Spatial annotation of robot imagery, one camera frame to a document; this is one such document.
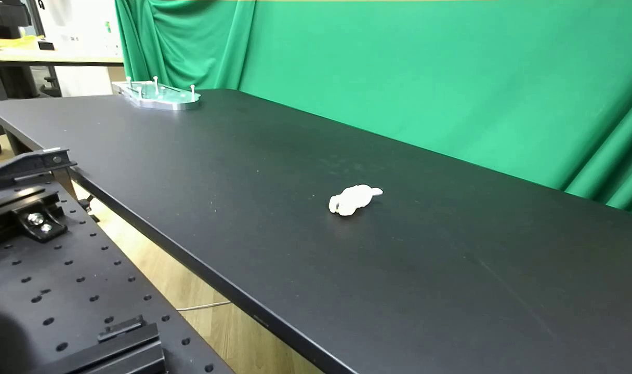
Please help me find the green fabric backdrop curtain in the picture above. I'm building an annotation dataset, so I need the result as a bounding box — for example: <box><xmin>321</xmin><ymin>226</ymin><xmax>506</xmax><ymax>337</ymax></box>
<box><xmin>113</xmin><ymin>0</ymin><xmax>632</xmax><ymax>223</ymax></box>

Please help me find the small white object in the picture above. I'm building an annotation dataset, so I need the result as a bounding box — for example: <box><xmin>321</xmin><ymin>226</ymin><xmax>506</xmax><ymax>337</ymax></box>
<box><xmin>325</xmin><ymin>184</ymin><xmax>385</xmax><ymax>219</ymax></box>

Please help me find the white background cabinet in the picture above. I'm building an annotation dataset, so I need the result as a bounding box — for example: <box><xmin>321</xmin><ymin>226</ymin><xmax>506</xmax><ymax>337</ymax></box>
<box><xmin>36</xmin><ymin>0</ymin><xmax>127</xmax><ymax>101</ymax></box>

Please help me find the black equipment on desk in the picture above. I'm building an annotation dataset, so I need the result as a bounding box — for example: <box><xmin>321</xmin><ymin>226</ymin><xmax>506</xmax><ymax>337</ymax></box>
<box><xmin>0</xmin><ymin>0</ymin><xmax>35</xmax><ymax>42</ymax></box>

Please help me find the black clamp with silver bolt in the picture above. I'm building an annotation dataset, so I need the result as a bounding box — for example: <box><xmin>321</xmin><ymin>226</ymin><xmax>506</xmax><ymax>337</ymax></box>
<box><xmin>12</xmin><ymin>205</ymin><xmax>69</xmax><ymax>243</ymax></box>

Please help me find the black angled metal bracket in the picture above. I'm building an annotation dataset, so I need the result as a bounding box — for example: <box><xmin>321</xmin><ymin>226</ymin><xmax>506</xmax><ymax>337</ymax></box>
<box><xmin>0</xmin><ymin>146</ymin><xmax>76</xmax><ymax>193</ymax></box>

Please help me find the black rectangular block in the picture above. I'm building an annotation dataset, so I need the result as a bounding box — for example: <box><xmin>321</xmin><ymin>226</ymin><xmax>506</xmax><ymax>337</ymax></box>
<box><xmin>31</xmin><ymin>314</ymin><xmax>167</xmax><ymax>374</ymax></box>

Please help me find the black perforated breadboard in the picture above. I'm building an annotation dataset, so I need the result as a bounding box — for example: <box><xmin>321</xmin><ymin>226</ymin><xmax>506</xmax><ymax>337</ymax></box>
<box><xmin>0</xmin><ymin>184</ymin><xmax>234</xmax><ymax>374</ymax></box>

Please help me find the wooden background desk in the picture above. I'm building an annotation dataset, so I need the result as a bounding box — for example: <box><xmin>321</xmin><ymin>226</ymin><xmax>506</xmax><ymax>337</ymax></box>
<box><xmin>0</xmin><ymin>36</ymin><xmax>127</xmax><ymax>69</ymax></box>

